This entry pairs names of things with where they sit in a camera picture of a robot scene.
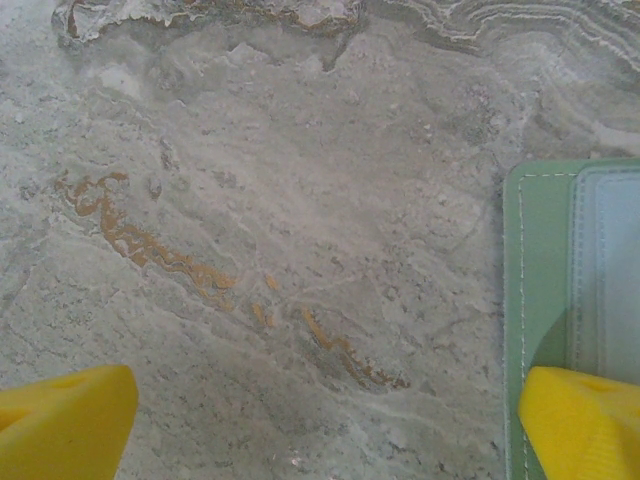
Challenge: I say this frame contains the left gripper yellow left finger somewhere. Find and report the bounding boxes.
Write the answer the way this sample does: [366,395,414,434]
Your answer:
[0,363,140,480]

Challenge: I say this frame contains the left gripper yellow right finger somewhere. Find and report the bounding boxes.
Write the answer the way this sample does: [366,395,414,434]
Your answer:
[517,365,640,480]

